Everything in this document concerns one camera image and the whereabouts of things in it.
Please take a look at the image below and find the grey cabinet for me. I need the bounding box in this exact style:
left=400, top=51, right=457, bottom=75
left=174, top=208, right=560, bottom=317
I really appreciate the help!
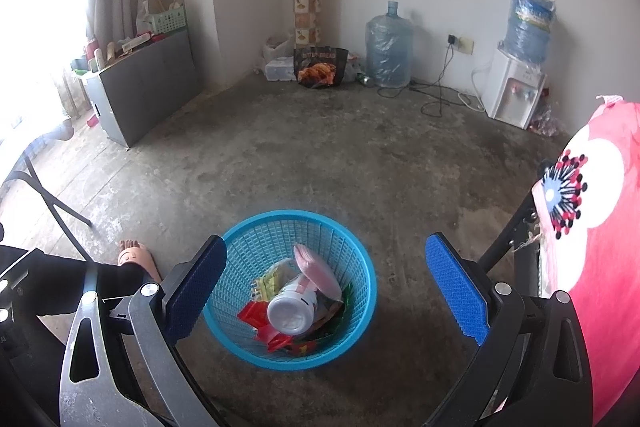
left=82, top=27, right=197, bottom=148

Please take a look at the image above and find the clear water jug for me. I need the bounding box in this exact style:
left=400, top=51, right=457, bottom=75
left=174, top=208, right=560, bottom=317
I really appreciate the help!
left=365, top=0, right=415, bottom=88

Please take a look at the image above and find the black bag with orange print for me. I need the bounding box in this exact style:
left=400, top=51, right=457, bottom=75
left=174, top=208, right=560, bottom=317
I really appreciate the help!
left=293, top=46, right=350, bottom=88

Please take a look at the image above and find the blue water jug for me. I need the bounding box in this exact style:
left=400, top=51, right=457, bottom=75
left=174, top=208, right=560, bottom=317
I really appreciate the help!
left=502, top=0, right=557, bottom=66

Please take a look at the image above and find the white plastic bag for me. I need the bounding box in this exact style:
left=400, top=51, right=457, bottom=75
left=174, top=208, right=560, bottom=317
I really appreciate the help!
left=135, top=1, right=152, bottom=38

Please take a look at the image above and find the white strawberry milk bottle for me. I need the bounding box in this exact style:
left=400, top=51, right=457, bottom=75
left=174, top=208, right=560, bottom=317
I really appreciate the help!
left=266, top=272, right=321, bottom=335

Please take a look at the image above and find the person's foot in pink slipper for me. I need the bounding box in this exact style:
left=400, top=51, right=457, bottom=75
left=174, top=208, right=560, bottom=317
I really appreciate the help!
left=117, top=239, right=163, bottom=283

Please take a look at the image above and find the white water dispenser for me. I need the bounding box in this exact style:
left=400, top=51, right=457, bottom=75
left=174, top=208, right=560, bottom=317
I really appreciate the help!
left=482, top=42, right=547, bottom=130

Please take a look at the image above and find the white cable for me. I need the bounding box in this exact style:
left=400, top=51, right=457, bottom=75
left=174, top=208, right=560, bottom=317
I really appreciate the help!
left=459, top=64, right=493, bottom=112

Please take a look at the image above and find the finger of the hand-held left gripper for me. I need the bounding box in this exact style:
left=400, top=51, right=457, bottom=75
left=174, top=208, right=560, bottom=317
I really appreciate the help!
left=0, top=252, right=31, bottom=348

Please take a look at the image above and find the orange biscuit packet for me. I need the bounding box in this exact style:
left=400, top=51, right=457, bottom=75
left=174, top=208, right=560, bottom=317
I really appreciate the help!
left=252, top=257, right=297, bottom=303

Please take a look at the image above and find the black cable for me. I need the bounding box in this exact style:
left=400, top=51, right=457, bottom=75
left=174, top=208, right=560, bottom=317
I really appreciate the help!
left=377, top=42, right=457, bottom=118

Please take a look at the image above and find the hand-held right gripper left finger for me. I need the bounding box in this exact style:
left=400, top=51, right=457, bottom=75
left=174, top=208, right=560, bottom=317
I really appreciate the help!
left=59, top=234, right=228, bottom=427

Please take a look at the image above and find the blue mesh waste basket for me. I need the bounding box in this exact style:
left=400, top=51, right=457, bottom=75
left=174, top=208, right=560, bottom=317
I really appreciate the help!
left=202, top=209, right=378, bottom=370

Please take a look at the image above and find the black chair frame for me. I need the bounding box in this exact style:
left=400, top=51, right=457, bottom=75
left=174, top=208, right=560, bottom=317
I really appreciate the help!
left=475, top=189, right=543, bottom=298

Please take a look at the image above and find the person's leg in black pants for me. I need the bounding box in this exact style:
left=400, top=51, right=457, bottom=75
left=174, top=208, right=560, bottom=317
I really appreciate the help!
left=0, top=244, right=151, bottom=358

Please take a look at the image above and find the clear plastic bag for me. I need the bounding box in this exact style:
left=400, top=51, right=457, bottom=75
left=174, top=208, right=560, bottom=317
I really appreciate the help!
left=262, top=34, right=296, bottom=62

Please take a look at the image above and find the white plastic container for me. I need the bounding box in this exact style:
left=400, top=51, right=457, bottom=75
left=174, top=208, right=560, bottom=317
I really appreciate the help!
left=264, top=57, right=298, bottom=82

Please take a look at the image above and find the black folding table frame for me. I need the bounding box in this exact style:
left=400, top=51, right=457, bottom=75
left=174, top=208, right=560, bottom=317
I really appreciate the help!
left=0, top=122, right=93, bottom=260

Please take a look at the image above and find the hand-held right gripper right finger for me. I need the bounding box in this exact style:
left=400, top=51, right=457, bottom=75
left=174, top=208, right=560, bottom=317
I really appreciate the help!
left=425, top=232, right=593, bottom=427

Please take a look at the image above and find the red flower-print cloth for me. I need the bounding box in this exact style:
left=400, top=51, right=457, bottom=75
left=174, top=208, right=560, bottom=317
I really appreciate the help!
left=530, top=94, right=640, bottom=427

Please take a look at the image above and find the wall power outlet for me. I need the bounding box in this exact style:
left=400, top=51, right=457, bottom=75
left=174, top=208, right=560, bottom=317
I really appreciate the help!
left=446, top=34, right=475, bottom=55

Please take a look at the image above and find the green plastic basket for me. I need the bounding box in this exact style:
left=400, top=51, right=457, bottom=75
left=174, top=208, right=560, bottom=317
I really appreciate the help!
left=147, top=4, right=188, bottom=38

